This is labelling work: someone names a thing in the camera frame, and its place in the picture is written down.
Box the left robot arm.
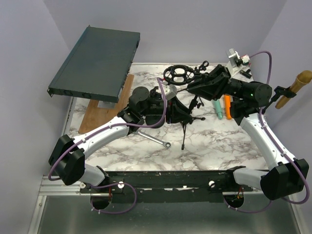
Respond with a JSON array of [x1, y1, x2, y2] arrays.
[[48, 85, 193, 186]]

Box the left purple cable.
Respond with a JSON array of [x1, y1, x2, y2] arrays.
[[48, 78, 169, 215]]

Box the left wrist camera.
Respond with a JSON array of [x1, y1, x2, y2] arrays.
[[163, 84, 177, 100]]

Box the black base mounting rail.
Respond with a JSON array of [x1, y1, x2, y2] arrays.
[[80, 170, 253, 203]]

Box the black round-base clip stand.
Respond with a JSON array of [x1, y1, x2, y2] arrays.
[[261, 86, 296, 114]]

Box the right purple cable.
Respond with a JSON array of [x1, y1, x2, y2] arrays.
[[223, 50, 308, 214]]

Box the black tripod shock-mount stand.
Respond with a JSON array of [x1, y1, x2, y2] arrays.
[[163, 64, 207, 151]]

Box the purple cable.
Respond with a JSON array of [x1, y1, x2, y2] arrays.
[[223, 50, 308, 214], [48, 78, 169, 215]]

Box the black round-base shock-mount stand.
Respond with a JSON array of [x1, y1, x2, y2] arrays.
[[144, 86, 164, 125]]

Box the dark rack-mount equipment case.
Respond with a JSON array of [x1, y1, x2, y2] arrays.
[[47, 26, 140, 103]]

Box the gold microphone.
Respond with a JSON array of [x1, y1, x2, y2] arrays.
[[275, 70, 312, 109]]

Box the silver ratchet wrench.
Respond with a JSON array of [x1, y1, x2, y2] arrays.
[[135, 131, 171, 149]]

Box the aluminium frame rail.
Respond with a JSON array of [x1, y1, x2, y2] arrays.
[[26, 174, 81, 234]]

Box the orange toy microphone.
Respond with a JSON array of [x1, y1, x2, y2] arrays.
[[224, 95, 232, 120]]

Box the black tripod clip stand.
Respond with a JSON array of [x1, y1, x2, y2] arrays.
[[195, 60, 209, 109]]

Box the wooden board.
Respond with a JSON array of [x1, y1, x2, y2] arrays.
[[78, 74, 134, 134]]

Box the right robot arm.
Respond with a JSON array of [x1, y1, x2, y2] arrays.
[[187, 64, 310, 200]]

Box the mint green toy microphone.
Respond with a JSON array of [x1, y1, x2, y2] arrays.
[[212, 100, 223, 119]]

